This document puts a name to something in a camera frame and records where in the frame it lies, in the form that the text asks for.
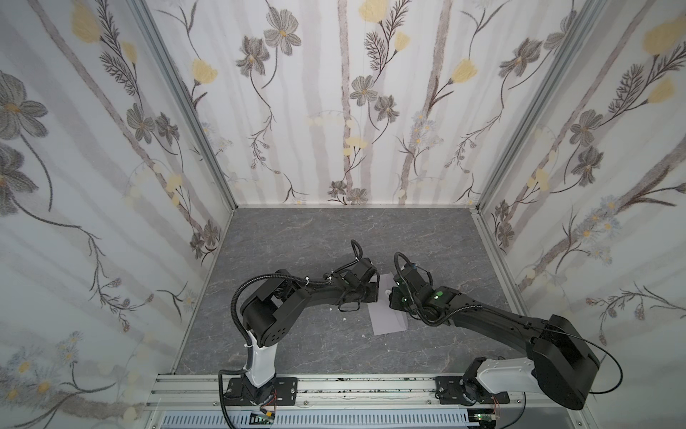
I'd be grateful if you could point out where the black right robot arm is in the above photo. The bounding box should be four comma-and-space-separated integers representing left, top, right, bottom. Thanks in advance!
389, 263, 600, 410

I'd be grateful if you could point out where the grey paper envelope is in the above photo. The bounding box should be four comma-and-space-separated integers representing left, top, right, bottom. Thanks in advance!
367, 273, 408, 336

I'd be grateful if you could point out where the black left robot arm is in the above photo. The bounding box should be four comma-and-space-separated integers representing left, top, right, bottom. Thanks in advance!
230, 257, 381, 390

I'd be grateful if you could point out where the black corrugated cable conduit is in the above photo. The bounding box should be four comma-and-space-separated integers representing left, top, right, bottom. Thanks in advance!
216, 272, 330, 429

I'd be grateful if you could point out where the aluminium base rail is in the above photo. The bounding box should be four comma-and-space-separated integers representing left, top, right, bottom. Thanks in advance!
145, 374, 558, 411

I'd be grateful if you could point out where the white slotted cable duct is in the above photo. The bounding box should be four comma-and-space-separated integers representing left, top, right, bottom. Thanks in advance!
159, 409, 480, 428

